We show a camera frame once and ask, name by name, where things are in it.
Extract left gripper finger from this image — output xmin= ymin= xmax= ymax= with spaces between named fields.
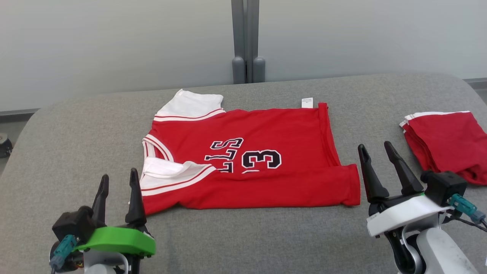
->
xmin=124 ymin=167 xmax=147 ymax=226
xmin=91 ymin=174 xmax=110 ymax=226

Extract folded red garment stack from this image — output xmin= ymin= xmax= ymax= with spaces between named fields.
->
xmin=399 ymin=110 xmax=487 ymax=186

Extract right cable with teal plug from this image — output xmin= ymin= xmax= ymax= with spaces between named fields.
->
xmin=441 ymin=193 xmax=487 ymax=233

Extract grey partition post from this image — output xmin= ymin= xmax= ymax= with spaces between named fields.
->
xmin=231 ymin=0 xmax=247 ymax=84
xmin=247 ymin=0 xmax=266 ymax=83

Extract grey partition base rail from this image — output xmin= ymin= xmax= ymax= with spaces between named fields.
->
xmin=0 ymin=108 xmax=40 ymax=123
xmin=462 ymin=78 xmax=487 ymax=90

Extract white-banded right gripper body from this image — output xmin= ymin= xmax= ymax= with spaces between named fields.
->
xmin=366 ymin=192 xmax=454 ymax=238

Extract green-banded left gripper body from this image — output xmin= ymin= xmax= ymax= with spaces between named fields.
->
xmin=73 ymin=224 xmax=157 ymax=274

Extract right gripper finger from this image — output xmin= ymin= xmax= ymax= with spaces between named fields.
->
xmin=357 ymin=143 xmax=390 ymax=203
xmin=384 ymin=141 xmax=425 ymax=196

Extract red basketball jersey white sleeves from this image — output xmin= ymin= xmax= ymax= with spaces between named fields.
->
xmin=140 ymin=89 xmax=361 ymax=216

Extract cable with teal plug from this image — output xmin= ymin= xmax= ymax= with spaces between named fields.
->
xmin=441 ymin=193 xmax=487 ymax=233
xmin=49 ymin=234 xmax=79 ymax=272

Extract left cable with teal plug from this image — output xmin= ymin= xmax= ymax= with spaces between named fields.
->
xmin=49 ymin=234 xmax=79 ymax=272

